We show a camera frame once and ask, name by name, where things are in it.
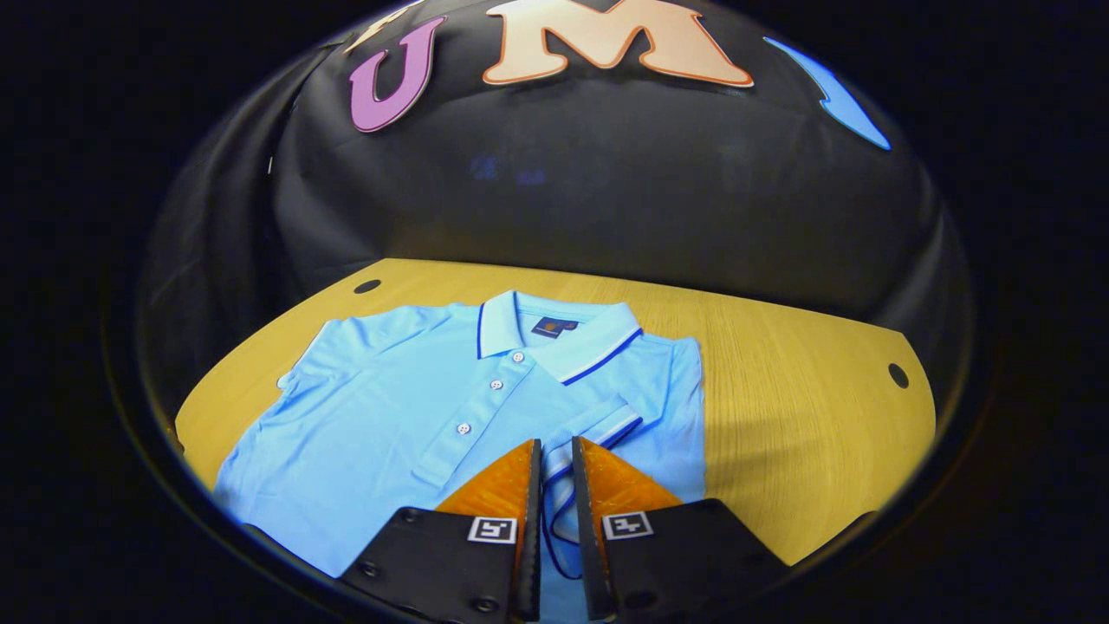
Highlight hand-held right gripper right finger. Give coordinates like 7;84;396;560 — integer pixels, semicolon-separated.
570;436;794;623

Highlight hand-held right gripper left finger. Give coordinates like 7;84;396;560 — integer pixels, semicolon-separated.
338;438;544;624

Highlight light blue T-shirt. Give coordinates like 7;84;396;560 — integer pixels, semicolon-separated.
212;290;707;624

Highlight black backdrop cloth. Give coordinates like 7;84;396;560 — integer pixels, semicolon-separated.
130;0;976;417

